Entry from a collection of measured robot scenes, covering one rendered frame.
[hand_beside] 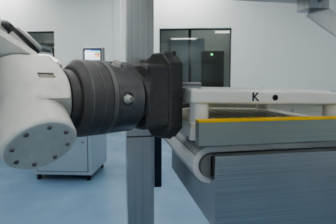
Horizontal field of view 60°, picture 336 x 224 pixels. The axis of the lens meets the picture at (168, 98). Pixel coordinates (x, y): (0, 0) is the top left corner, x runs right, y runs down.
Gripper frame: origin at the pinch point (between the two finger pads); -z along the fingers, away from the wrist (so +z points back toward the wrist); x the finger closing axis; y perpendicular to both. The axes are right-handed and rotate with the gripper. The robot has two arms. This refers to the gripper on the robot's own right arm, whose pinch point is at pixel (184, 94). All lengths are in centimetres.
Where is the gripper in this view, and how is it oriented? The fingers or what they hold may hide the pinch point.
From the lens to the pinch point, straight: 44.9
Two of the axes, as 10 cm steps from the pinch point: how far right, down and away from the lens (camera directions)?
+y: 6.7, 0.5, -7.4
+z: -7.4, 0.3, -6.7
